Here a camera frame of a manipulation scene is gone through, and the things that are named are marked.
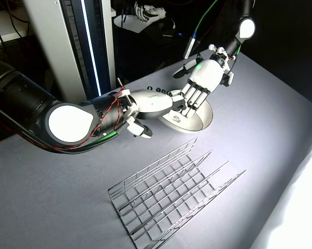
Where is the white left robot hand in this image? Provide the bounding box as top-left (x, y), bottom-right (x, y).
top-left (173, 57), bottom-right (224, 118)

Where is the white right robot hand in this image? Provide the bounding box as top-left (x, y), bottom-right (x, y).
top-left (124, 88), bottom-right (187, 139)

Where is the silver usb adapter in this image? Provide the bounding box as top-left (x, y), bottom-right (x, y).
top-left (183, 36), bottom-right (198, 59)

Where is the white paper sheet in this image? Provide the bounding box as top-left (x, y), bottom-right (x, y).
top-left (113, 14), bottom-right (159, 33)

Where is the spare white robot hand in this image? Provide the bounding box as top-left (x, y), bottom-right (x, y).
top-left (134, 1), bottom-right (167, 23)

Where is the white robot torso column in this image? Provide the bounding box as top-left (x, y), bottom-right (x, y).
top-left (23, 0), bottom-right (118, 104)

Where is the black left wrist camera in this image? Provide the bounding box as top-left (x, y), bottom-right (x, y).
top-left (221, 71), bottom-right (235, 87)

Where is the green cable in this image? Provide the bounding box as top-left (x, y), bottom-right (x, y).
top-left (193, 0), bottom-right (218, 38)

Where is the silver wire dish rack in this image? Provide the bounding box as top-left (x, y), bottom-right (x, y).
top-left (108, 137), bottom-right (247, 249)

